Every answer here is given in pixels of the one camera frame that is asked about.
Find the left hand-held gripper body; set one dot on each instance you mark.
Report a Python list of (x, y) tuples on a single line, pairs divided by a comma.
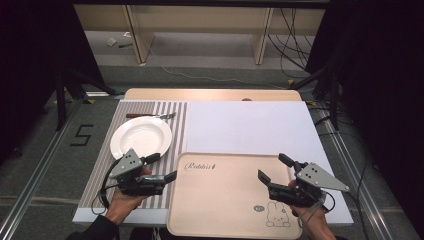
[(126, 165)]

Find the beige tray with rabbit print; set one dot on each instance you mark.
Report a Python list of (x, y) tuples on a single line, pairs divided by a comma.
[(216, 200)]

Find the person's right hand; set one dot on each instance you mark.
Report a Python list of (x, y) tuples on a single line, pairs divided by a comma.
[(311, 218)]

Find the black curtain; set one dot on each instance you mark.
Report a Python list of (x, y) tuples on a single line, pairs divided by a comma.
[(30, 66), (383, 83)]

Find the light wooden table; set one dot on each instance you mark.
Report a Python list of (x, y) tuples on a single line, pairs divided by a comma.
[(200, 94)]

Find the black metal stand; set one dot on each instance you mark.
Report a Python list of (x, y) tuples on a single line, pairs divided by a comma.
[(60, 103), (334, 100)]

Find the white round plate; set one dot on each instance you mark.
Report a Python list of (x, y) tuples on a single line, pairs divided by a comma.
[(140, 135)]

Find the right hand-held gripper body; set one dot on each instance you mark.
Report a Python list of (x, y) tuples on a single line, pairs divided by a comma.
[(315, 178)]

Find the person's left hand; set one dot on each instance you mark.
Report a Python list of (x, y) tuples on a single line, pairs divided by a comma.
[(121, 205)]

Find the black pen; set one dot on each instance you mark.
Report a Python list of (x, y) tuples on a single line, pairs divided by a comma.
[(125, 45)]

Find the white board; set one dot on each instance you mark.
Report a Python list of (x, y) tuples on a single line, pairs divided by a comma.
[(250, 126)]

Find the light wooden shelf unit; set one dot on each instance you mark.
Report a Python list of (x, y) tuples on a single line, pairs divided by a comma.
[(200, 18)]

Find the white paper scrap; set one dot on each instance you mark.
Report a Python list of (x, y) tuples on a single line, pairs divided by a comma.
[(111, 41)]

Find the grey striped placemat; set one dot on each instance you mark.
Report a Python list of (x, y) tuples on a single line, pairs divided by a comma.
[(100, 180)]

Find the aluminium floor rail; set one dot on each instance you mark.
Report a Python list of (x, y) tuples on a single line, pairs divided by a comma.
[(36, 166), (353, 166)]

